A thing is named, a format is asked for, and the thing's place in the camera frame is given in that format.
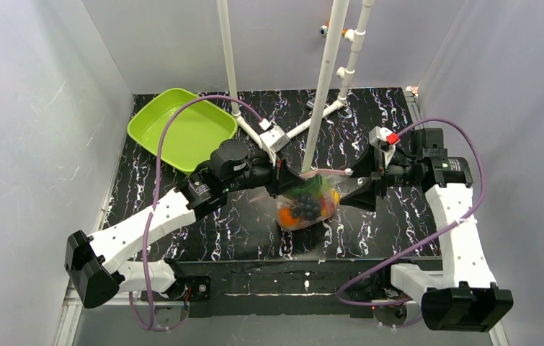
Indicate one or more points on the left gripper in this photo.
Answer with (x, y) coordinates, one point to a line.
(277, 176)

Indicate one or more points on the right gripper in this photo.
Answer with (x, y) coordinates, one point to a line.
(377, 179)

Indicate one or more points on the clear zip top bag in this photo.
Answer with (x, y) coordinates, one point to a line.
(332, 178)

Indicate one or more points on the fake dark grapes bunch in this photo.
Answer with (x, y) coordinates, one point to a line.
(307, 207)

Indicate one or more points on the fake bok choy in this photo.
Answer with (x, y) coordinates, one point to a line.
(313, 186)

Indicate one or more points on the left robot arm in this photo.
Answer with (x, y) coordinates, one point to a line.
(100, 265)

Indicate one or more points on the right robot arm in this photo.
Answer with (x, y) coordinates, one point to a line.
(465, 296)

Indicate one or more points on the fake orange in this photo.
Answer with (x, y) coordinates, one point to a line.
(286, 219)

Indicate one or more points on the green plastic tray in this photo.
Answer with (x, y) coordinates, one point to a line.
(192, 136)

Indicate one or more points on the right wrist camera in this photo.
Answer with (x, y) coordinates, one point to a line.
(385, 140)

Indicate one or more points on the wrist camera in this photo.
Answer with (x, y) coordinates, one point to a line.
(385, 140)
(273, 137)

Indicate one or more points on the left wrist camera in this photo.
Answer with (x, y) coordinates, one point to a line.
(273, 137)

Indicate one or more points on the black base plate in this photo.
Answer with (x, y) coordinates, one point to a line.
(267, 287)

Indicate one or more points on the white PVC pipe frame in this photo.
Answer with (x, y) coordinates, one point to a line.
(334, 34)

